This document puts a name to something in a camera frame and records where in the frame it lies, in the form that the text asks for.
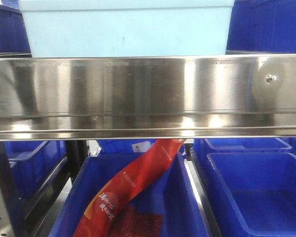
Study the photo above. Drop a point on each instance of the light cyan plastic bin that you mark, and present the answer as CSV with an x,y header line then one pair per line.
x,y
121,28

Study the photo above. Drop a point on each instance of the dark blue bin rear right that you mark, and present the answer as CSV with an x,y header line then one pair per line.
x,y
204,146

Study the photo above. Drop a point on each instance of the dark blue bin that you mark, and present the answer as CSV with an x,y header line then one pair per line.
x,y
171,195
253,194
13,37
204,146
263,25
32,161

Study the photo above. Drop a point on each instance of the dark blue bin lower centre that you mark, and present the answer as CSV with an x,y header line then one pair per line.
x,y
171,195

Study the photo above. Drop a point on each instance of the red snack package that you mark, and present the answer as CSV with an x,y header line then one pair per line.
x,y
131,180

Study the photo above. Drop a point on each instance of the dark blue bin lower left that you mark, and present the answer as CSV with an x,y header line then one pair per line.
x,y
32,161

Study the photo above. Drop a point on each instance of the dark blue bin lower right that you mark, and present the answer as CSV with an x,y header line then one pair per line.
x,y
253,194

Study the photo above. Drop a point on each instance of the dark blue bin upper right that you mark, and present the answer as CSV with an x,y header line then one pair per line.
x,y
263,25

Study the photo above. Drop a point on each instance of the dark blue bin upper left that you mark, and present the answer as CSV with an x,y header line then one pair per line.
x,y
13,37

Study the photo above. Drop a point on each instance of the stainless steel shelf rail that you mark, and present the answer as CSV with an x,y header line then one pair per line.
x,y
244,95

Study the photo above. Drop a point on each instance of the steel shelf upright post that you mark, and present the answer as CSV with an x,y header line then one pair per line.
x,y
12,221

